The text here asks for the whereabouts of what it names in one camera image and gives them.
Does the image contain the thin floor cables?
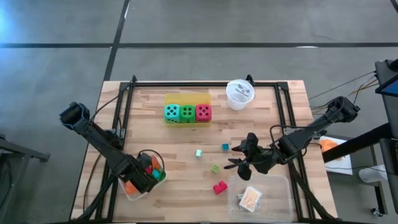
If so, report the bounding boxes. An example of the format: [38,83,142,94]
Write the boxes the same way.
[308,70,379,114]

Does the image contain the white peach card box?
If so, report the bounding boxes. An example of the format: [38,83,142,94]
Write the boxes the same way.
[238,185,263,213]

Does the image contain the white paper sheet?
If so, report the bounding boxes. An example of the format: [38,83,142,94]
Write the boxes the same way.
[320,136,354,175]

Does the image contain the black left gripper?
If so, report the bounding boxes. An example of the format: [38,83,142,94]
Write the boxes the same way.
[125,153,159,194]

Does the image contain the green foam die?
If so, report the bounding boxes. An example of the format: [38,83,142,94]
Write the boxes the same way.
[179,105,197,124]

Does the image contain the grey table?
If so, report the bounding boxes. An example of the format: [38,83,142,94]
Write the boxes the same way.
[0,136,51,218]

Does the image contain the teal foam die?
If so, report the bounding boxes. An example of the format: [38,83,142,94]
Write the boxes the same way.
[163,103,182,124]

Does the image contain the white round plastic bucket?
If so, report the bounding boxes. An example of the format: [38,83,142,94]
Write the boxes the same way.
[226,79,256,111]

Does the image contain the orange object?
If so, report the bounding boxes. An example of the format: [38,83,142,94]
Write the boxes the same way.
[319,139,340,154]

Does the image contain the translucent yellow plastic bin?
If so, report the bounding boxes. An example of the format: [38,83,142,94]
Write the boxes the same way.
[164,92,213,128]

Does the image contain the black aluminium table frame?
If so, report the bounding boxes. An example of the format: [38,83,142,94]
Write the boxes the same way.
[104,74,341,224]

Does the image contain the black equipment cart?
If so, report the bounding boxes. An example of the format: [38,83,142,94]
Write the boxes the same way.
[322,58,398,218]

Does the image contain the red foam die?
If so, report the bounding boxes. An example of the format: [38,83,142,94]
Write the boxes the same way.
[195,103,213,123]

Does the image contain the white rectangular plastic bin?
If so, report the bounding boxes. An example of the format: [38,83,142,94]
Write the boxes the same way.
[118,150,168,202]

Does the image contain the large red toy block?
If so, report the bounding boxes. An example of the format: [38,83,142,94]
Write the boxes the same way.
[213,180,229,195]

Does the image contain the blue screen tablet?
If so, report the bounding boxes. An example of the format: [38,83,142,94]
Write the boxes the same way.
[375,73,398,97]

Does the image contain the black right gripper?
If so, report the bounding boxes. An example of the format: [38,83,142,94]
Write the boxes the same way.
[223,144,281,175]

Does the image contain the clear plastic bin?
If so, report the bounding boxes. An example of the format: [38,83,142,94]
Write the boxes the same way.
[227,172,294,223]

